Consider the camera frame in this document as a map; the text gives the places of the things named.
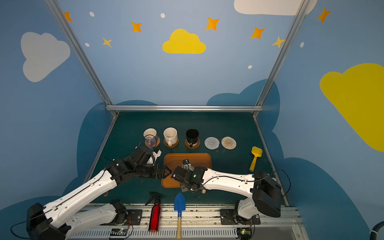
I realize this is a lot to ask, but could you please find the white speckled mug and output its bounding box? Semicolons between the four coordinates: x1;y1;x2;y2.
164;127;179;146

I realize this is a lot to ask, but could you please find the grey felt round coaster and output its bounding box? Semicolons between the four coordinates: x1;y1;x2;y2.
204;137;220;150

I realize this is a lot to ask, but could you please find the aluminium corner post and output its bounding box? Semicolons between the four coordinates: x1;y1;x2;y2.
45;0;113;107
253;0;312;121

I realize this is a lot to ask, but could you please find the aluminium right corner post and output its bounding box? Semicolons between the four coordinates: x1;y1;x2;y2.
253;0;312;121

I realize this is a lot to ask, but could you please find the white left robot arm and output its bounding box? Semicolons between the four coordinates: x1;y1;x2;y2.
26;160;171;240

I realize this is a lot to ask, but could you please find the circuit board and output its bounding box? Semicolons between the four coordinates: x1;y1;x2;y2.
236;228;252;240
109;228;128;239

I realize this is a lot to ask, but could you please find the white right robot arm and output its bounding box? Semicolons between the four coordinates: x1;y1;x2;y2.
171;167;282;219

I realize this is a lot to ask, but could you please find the yellow toy shovel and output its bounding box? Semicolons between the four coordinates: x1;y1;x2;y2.
249;147;263;172

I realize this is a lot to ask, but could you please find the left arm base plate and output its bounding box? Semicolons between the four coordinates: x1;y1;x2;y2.
121;209;143;226

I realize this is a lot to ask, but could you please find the black mug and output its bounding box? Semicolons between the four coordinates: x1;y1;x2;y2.
186;129;199;145

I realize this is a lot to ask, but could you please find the woven rattan round coaster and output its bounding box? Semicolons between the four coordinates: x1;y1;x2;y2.
145;136;161;148

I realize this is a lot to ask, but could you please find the aluminium left corner post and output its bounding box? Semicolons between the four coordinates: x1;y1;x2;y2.
45;0;113;107

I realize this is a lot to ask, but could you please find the purple mug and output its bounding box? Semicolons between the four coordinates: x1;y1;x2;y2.
143;128;159;148

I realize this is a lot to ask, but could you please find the orange wooden tray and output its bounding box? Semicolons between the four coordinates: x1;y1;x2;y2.
162;153;212;189

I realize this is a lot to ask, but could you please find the left circuit board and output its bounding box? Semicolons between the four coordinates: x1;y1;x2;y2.
109;228;128;239

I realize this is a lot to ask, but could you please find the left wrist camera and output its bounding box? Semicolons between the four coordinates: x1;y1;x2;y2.
132;146;162;165

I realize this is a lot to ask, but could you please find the brown wooden round coaster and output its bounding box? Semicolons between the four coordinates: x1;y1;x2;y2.
164;139;180;149

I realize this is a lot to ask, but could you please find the aluminium horizontal back rail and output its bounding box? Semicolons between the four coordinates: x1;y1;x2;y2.
106;105;263;112

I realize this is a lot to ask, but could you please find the red spray bottle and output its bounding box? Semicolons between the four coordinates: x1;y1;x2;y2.
145;192;163;232

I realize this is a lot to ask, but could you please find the white woven round coaster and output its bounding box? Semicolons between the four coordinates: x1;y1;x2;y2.
221;137;237;150

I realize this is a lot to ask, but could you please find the right circuit board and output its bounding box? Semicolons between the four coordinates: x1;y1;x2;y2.
236;228;252;240

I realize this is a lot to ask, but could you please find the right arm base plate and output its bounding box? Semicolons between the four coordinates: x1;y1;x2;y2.
220;208;261;225

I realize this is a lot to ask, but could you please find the blue garden trowel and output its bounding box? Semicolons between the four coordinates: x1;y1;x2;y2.
174;193;186;240

